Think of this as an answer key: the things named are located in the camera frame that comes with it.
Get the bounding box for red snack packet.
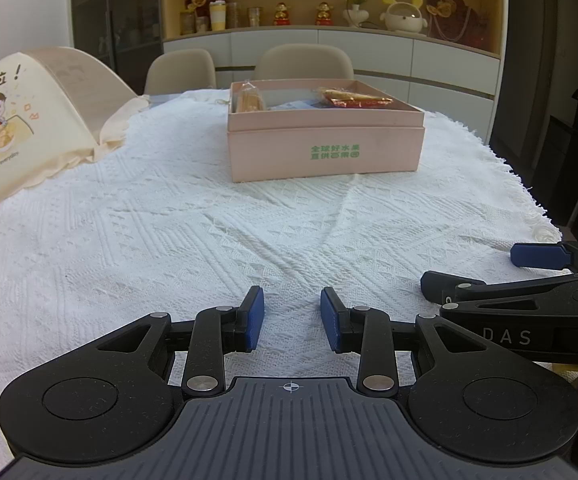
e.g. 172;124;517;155
314;87;396;110

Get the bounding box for white rabbit figurine yellow ears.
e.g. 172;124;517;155
379;0;430;35

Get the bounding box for glass door cabinet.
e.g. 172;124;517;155
71;0;163;92

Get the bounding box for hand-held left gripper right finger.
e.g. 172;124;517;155
320;286;492;397

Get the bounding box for pink cardboard box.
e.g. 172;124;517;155
227;78;426;183

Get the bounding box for white woven tablecloth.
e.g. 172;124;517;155
0;87;564;396

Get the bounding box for white yellow tumbler cup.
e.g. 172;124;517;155
208;0;228;32

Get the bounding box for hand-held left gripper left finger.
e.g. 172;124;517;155
96;285;266;397

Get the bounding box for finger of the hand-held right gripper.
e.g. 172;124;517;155
420;270;578;311
510;236;578;275

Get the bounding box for beige dining chair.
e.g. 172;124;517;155
144;49;217;96
253;43;355;82

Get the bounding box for clear biscuit packet blue label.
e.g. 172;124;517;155
236;85;271;113

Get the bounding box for wooden white shelf cabinet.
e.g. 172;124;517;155
161;0;504;131

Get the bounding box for white vase with plant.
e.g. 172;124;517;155
342;0;370;28

